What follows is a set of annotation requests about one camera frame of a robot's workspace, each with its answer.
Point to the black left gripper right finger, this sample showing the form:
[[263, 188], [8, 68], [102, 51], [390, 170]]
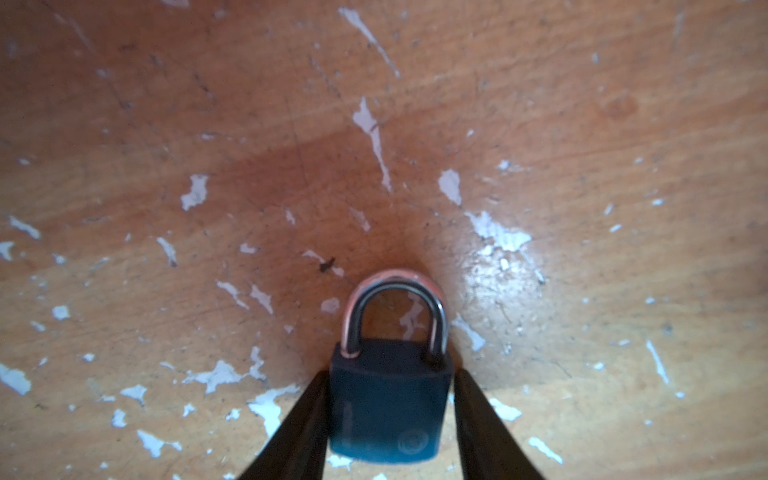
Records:
[[487, 448]]

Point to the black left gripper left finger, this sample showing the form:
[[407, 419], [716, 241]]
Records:
[[297, 450]]

